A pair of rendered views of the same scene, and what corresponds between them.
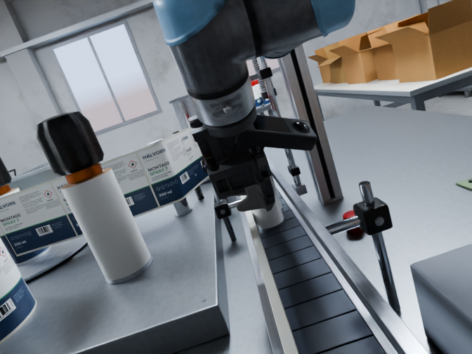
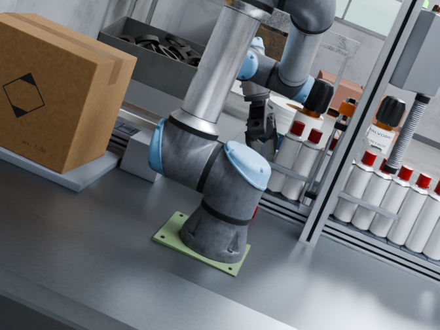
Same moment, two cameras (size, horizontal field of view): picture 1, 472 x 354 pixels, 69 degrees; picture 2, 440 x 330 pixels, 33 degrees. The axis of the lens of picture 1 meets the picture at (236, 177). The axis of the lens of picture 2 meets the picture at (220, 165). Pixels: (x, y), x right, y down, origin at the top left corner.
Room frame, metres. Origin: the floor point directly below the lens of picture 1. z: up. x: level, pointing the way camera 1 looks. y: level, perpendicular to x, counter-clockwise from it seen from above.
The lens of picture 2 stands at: (0.57, -2.01, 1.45)
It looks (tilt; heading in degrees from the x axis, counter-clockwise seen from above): 16 degrees down; 94
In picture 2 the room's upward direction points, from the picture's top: 21 degrees clockwise
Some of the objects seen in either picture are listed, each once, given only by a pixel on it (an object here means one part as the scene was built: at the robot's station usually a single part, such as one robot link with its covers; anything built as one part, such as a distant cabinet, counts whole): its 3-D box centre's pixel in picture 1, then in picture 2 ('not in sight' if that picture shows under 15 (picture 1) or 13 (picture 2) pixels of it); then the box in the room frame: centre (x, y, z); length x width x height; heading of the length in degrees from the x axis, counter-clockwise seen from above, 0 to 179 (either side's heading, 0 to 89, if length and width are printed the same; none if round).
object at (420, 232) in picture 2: not in sight; (428, 216); (0.99, -0.04, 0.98); 0.05 x 0.05 x 0.20
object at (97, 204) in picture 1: (95, 197); (305, 126); (0.60, 0.24, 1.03); 0.09 x 0.09 x 0.30
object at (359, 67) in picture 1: (366, 56); not in sight; (2.90, -1.35, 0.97); 0.45 x 0.44 x 0.37; 91
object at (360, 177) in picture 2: not in sight; (356, 186); (0.79, -0.04, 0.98); 0.05 x 0.05 x 0.20
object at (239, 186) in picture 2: not in sight; (236, 178); (0.50, -0.48, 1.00); 0.13 x 0.12 x 0.14; 178
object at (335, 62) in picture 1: (345, 60); not in sight; (3.36, -1.35, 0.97); 0.46 x 0.44 x 0.37; 3
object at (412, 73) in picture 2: not in sight; (418, 50); (0.78, -0.12, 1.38); 0.17 x 0.10 x 0.19; 54
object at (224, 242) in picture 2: not in sight; (219, 226); (0.50, -0.48, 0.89); 0.15 x 0.15 x 0.10
